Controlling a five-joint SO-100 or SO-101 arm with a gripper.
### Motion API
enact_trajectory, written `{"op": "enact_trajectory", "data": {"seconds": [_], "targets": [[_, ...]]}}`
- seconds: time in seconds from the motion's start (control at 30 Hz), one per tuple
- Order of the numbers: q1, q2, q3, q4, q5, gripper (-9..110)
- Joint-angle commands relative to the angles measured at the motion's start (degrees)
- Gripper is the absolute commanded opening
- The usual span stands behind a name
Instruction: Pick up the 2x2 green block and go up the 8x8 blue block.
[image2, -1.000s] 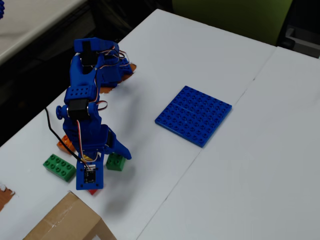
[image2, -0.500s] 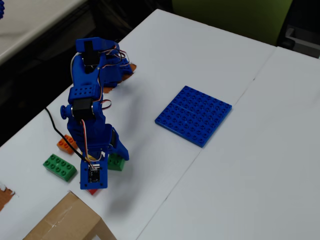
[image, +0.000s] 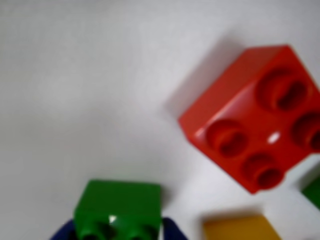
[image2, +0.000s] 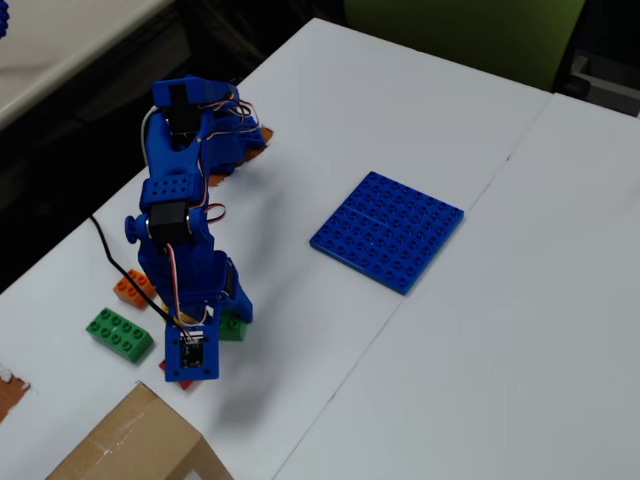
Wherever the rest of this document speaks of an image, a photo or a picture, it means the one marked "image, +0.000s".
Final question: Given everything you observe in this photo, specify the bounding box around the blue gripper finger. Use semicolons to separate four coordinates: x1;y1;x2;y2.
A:
48;218;77;240
160;216;188;240

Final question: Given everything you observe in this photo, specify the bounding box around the green 2x2 building block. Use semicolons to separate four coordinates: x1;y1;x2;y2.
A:
74;179;163;240

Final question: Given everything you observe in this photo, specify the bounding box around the yellow building block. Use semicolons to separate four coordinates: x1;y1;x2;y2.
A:
202;214;284;240

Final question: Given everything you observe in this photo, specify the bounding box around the red 2x2 building block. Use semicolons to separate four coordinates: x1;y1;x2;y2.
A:
177;44;320;196

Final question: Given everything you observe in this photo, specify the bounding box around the dark green building block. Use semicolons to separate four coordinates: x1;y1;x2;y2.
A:
300;162;320;211

